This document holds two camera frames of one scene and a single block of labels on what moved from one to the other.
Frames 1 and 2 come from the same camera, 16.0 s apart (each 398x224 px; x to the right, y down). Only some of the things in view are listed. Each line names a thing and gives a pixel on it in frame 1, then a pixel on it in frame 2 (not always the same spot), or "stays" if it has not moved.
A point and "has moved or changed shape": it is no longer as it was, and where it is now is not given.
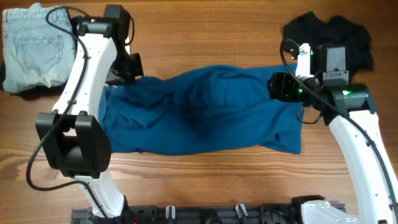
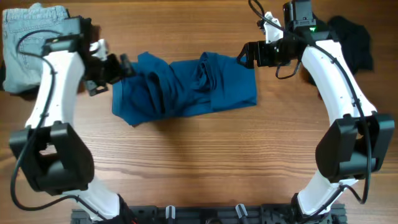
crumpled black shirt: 309,29 stays
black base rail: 232,213 stays
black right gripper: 280,87 to 259,54
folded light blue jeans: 37,54 stays
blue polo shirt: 211,107 has moved or changed shape
